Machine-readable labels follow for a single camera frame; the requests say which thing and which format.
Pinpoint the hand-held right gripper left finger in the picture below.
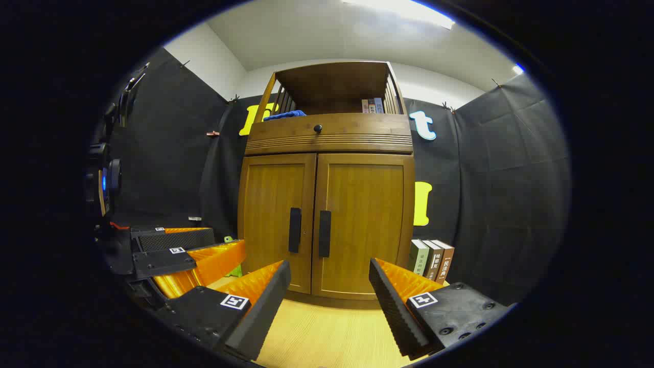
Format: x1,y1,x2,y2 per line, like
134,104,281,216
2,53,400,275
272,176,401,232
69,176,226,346
153,260,292,362

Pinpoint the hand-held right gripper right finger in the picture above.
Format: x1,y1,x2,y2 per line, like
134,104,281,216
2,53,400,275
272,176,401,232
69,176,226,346
369,258,511,361

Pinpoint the wooden shoe cabinet door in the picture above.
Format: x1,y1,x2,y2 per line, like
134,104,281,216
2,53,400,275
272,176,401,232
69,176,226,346
238,153,317,294
313,153,415,301

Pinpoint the wooden double-door shoe cabinet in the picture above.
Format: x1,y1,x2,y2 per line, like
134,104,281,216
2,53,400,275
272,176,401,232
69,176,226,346
238,60,415,303

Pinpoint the wooden cabinet drawer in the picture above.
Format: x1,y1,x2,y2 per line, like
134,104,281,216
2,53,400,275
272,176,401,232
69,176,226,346
245,113,413,155

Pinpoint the green frog toy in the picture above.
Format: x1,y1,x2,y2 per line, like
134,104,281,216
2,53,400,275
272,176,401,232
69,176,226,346
224,236,244,278

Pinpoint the green book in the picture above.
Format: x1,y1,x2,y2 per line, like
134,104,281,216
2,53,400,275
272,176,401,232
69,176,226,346
407,239,430,277

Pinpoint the brown book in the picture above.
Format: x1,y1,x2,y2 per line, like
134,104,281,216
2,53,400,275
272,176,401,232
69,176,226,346
434,240,455,285

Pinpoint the black backdrop cloth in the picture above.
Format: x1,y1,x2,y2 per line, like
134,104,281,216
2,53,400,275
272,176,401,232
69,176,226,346
102,46,570,307

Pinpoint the blue cloth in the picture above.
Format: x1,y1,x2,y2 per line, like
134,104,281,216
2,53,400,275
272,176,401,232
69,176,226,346
263,110,307,122

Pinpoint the ceiling light panel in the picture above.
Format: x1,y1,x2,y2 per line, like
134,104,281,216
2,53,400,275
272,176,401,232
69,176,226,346
342,0,455,30

